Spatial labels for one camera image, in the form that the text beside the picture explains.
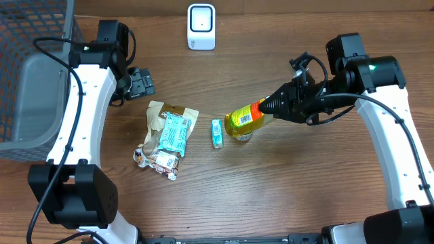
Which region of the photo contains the yellow dish soap bottle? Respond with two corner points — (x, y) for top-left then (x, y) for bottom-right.
(224, 98), (275, 138)

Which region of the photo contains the green lid jar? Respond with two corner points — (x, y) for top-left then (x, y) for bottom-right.
(233, 132), (254, 141)

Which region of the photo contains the teal snack packet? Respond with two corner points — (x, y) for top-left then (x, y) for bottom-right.
(158, 112), (191, 157)

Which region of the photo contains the teal tissue pack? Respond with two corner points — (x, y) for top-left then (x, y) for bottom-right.
(212, 119), (224, 148)

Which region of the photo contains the brown snack wrapper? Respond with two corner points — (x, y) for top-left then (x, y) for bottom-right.
(133, 101), (199, 181)

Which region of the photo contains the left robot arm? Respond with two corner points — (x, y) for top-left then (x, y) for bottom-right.
(28, 20), (155, 243)

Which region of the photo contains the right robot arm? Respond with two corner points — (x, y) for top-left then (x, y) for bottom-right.
(258, 33), (433, 243)

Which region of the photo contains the white barcode scanner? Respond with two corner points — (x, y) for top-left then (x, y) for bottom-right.
(187, 3), (216, 51)

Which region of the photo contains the grey plastic mesh basket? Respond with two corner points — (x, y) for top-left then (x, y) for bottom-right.
(1, 0), (84, 161)

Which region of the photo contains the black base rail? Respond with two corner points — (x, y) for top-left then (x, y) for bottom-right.
(138, 233), (322, 244)

